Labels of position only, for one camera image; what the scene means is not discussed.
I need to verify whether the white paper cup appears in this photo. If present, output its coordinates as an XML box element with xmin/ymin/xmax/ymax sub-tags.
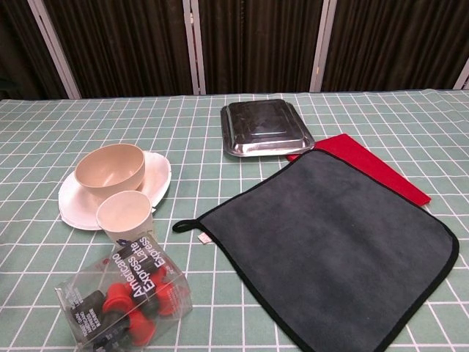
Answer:
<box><xmin>95</xmin><ymin>190</ymin><xmax>155</xmax><ymax>247</ymax></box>

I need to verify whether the black pleated curtain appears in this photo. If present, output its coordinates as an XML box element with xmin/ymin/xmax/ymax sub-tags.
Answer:
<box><xmin>0</xmin><ymin>0</ymin><xmax>469</xmax><ymax>100</ymax></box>

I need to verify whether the red cloth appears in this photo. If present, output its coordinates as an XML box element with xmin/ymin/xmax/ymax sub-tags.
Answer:
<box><xmin>286</xmin><ymin>133</ymin><xmax>432</xmax><ymax>207</ymax></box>

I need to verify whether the clear coffee capsule box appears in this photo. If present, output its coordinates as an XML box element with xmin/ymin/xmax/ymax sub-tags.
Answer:
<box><xmin>54</xmin><ymin>234</ymin><xmax>193</xmax><ymax>348</ymax></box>

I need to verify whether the white metal frame post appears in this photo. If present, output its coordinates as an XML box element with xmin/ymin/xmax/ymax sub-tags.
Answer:
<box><xmin>26</xmin><ymin>0</ymin><xmax>82</xmax><ymax>100</ymax></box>
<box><xmin>451</xmin><ymin>54</ymin><xmax>469</xmax><ymax>91</ymax></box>
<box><xmin>309</xmin><ymin>0</ymin><xmax>339</xmax><ymax>93</ymax></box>
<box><xmin>181</xmin><ymin>0</ymin><xmax>207</xmax><ymax>95</ymax></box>

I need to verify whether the stainless steel tray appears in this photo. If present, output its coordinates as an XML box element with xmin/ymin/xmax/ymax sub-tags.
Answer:
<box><xmin>220</xmin><ymin>98</ymin><xmax>317</xmax><ymax>160</ymax></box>

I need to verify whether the beige bowl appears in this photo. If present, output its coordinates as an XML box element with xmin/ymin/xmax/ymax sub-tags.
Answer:
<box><xmin>74</xmin><ymin>143</ymin><xmax>147</xmax><ymax>196</ymax></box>

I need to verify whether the white plate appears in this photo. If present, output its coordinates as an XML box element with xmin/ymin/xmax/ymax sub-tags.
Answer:
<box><xmin>58</xmin><ymin>150</ymin><xmax>173</xmax><ymax>232</ymax></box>

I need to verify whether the dark grey microfibre cloth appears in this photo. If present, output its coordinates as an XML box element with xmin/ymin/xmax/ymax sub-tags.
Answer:
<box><xmin>171</xmin><ymin>149</ymin><xmax>460</xmax><ymax>352</ymax></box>

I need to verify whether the green checkered tablecloth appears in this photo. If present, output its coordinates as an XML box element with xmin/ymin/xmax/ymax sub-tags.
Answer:
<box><xmin>0</xmin><ymin>87</ymin><xmax>469</xmax><ymax>352</ymax></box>

